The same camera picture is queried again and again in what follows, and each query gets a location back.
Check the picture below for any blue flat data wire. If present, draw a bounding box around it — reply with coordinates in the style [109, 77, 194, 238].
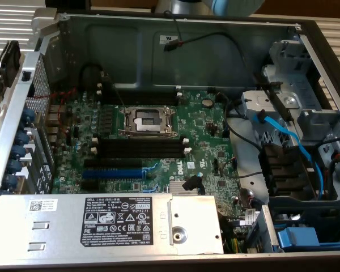
[252, 109, 326, 199]

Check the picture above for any green motherboard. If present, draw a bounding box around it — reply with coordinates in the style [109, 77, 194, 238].
[49, 87, 270, 227]

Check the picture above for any blue card retention clip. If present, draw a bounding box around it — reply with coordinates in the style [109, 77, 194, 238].
[22, 109, 36, 125]
[18, 129, 32, 145]
[8, 159, 23, 173]
[12, 144, 28, 159]
[4, 174, 19, 189]

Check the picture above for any long black expansion slot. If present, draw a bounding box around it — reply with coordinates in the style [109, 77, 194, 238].
[83, 158, 145, 168]

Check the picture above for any silver CPU socket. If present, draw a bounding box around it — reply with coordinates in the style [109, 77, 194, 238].
[117, 105, 180, 140]

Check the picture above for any open metal PC case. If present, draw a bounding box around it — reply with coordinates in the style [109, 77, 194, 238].
[0, 11, 340, 267]

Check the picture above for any thin wire locking lever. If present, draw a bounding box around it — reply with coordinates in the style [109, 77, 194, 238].
[112, 82, 126, 111]
[117, 127, 162, 135]

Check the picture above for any silver finned heatsink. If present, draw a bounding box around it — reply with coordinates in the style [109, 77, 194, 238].
[169, 181, 207, 197]

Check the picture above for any blue expansion slot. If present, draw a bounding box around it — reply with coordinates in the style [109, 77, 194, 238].
[81, 168, 156, 180]

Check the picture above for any large silver port block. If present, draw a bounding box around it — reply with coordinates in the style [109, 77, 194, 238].
[46, 114, 66, 127]
[48, 104, 67, 116]

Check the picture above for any silver power supply unit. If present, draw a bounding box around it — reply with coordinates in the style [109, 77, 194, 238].
[0, 193, 225, 256]

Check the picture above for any black flat plastic bar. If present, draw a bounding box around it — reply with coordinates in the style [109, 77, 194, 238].
[252, 72, 295, 123]

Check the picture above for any RAM slot with white latches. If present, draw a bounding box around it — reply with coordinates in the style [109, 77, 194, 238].
[90, 146, 191, 159]
[96, 90, 184, 99]
[92, 137, 188, 149]
[97, 83, 182, 91]

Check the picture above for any red and black twisted wire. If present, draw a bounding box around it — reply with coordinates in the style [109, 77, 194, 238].
[35, 87, 78, 134]

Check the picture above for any short black expansion slot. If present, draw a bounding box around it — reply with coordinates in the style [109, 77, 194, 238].
[79, 180, 100, 191]

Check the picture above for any thin black curved cable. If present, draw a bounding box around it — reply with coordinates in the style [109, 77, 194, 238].
[226, 121, 266, 155]

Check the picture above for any silver metal disk bay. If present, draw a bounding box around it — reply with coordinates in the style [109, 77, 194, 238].
[240, 39, 340, 199]

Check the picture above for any black angled connector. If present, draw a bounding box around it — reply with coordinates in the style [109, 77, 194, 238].
[181, 175, 202, 191]

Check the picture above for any short black looped cable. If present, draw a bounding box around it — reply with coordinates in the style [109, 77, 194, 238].
[78, 63, 107, 93]

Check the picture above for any black plastic drive bracket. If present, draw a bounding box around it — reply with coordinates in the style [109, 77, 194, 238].
[257, 143, 311, 198]

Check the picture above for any black power cable with connector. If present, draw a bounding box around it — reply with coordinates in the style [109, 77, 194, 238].
[163, 10, 260, 84]

